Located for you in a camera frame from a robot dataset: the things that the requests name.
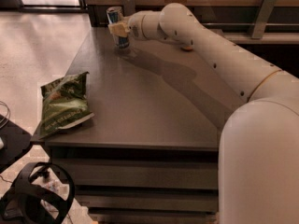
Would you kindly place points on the blue silver redbull can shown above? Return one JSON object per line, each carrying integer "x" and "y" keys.
{"x": 120, "y": 41}

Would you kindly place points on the orange fruit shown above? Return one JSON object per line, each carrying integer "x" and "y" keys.
{"x": 187, "y": 48}

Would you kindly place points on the grey metal bracket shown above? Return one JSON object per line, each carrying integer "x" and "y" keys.
{"x": 257, "y": 29}
{"x": 128, "y": 7}

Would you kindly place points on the right grey metal bracket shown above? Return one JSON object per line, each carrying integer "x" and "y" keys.
{"x": 257, "y": 29}

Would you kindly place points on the grey drawer cabinet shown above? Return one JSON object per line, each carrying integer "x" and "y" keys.
{"x": 149, "y": 154}

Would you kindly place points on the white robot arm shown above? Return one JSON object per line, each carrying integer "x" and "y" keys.
{"x": 259, "y": 147}

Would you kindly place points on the black side table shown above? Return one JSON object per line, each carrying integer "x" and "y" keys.
{"x": 15, "y": 143}

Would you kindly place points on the green chip bag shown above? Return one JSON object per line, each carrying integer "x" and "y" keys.
{"x": 64, "y": 104}

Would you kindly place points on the left grey metal bracket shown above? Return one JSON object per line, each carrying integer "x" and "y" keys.
{"x": 128, "y": 7}

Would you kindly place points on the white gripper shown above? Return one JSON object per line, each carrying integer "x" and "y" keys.
{"x": 135, "y": 26}

